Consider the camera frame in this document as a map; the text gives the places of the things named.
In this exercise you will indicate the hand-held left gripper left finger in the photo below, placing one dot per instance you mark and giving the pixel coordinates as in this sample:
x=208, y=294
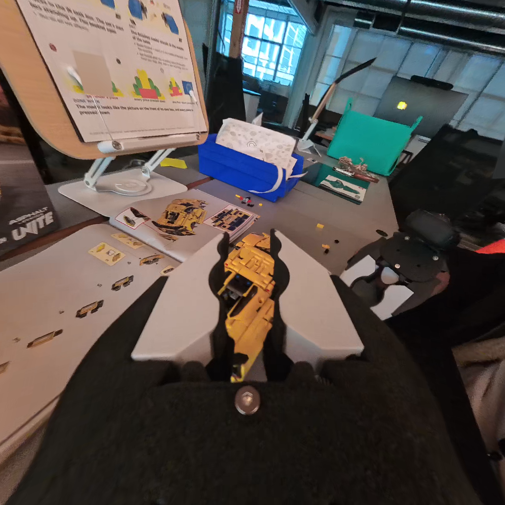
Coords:
x=177, y=315

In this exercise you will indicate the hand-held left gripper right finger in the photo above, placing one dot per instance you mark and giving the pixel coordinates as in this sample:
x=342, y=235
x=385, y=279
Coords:
x=319, y=315

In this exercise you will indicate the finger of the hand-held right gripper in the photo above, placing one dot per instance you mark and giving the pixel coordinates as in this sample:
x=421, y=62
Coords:
x=359, y=268
x=394, y=302

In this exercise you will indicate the grey desk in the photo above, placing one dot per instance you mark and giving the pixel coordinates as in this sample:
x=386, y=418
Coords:
x=347, y=205

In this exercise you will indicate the black panel desk lamp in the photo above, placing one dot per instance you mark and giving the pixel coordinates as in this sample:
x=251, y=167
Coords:
x=327, y=98

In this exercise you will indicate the person's right hand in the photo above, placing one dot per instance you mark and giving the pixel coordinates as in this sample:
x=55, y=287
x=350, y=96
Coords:
x=442, y=282

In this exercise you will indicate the yellow toy brick car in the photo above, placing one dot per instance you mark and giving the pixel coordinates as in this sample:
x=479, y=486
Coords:
x=248, y=300

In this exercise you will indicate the orange traffic cone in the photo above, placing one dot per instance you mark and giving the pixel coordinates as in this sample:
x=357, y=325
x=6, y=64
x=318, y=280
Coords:
x=493, y=247

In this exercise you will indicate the green white printed sheet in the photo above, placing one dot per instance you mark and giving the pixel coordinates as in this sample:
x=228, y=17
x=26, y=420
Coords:
x=343, y=187

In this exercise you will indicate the black mesh chair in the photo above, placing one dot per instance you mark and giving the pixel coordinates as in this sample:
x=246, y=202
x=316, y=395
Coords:
x=442, y=177

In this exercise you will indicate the brown wooden model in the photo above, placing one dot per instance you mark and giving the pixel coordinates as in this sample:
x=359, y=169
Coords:
x=353, y=165

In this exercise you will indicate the instruction booklet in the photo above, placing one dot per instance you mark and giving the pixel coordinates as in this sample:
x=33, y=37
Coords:
x=59, y=315

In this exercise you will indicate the teal board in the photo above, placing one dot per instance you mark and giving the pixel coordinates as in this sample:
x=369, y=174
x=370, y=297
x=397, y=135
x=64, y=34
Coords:
x=371, y=146

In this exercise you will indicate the small loose red black pieces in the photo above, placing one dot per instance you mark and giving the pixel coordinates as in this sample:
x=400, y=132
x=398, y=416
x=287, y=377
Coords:
x=245, y=200

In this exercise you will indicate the yellow paper strip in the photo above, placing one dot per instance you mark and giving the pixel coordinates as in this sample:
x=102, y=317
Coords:
x=173, y=163

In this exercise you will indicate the blue plastic bin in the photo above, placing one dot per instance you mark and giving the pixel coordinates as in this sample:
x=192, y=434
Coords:
x=236, y=169

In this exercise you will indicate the white patterned paper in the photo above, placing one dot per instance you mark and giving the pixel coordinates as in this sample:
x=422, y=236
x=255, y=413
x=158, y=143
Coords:
x=256, y=142

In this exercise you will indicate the dark toy car box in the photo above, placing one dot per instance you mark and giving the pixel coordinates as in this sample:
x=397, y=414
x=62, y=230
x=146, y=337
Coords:
x=23, y=197

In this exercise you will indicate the window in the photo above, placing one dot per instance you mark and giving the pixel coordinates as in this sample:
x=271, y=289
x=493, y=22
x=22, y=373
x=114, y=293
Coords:
x=268, y=51

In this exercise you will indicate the grey wall screen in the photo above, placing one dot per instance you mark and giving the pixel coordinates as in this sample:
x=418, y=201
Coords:
x=426, y=114

